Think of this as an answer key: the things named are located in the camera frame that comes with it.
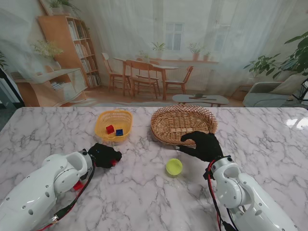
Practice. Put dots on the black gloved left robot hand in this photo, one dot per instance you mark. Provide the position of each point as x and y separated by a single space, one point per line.
104 156

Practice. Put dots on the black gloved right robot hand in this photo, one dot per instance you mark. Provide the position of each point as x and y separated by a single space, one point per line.
208 146

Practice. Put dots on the red toy building block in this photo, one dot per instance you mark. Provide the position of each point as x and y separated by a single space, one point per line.
110 129
77 186
114 162

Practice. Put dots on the blue toy building block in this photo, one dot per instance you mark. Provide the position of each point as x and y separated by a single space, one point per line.
119 132

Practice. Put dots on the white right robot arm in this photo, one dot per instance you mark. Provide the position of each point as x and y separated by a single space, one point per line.
252 199

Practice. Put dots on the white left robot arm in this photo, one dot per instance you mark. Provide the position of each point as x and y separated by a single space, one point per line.
36 192

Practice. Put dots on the yellow-green tennis ball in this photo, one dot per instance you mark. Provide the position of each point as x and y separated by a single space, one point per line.
174 166

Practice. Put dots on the yellow plastic mesh basket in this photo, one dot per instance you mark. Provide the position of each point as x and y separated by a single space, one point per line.
115 115

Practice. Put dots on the oval woven wicker basket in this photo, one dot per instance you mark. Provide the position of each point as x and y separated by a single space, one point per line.
173 120

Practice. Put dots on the black tripod stand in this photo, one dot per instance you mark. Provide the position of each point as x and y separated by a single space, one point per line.
303 92

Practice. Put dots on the black backdrop stand pole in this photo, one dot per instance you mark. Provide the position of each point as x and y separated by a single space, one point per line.
12 86

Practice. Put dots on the printed room scene backdrop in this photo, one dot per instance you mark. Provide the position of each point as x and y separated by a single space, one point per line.
154 36

